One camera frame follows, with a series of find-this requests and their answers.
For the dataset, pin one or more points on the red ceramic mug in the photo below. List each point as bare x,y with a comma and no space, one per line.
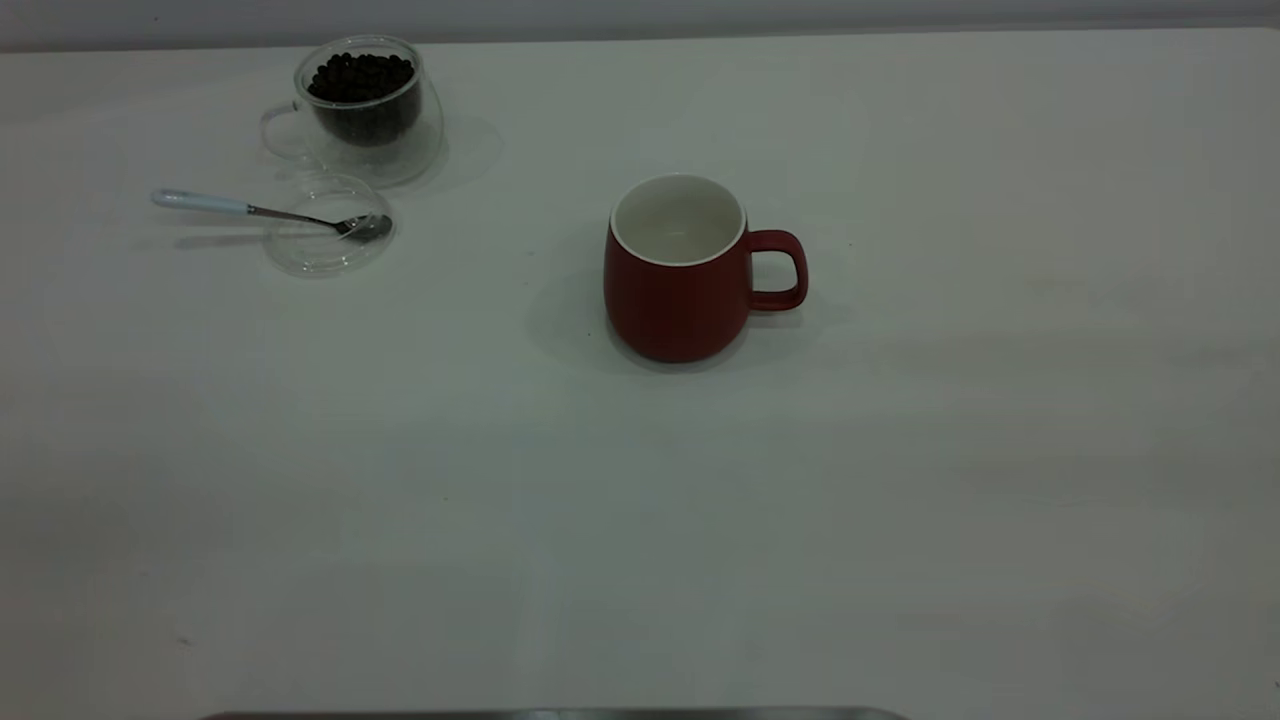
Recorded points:
680,310

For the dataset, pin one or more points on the clear glass lid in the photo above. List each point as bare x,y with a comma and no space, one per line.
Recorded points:
320,255

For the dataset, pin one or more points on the clear glass cup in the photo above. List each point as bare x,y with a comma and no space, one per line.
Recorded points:
365,162

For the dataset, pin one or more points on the dark coffee beans heap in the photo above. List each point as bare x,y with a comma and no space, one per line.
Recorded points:
362,90

